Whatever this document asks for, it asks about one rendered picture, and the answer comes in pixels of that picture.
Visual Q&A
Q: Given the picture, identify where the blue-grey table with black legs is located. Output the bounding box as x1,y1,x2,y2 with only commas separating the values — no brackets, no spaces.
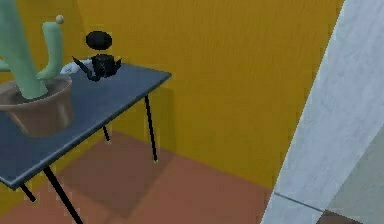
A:
0,62,173,224

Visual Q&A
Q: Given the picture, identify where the small white object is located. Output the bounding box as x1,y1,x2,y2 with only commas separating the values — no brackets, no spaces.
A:
59,57,94,76

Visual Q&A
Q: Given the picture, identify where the green cactus in brown pot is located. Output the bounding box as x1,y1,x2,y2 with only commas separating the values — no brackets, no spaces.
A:
0,0,75,138

